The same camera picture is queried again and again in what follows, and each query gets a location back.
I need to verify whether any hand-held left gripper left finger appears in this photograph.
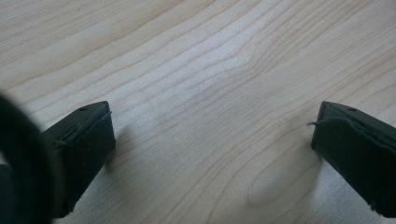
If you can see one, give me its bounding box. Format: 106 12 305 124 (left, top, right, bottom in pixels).
41 100 117 219

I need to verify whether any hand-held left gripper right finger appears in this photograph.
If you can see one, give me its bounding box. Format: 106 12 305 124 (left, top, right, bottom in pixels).
307 100 396 218

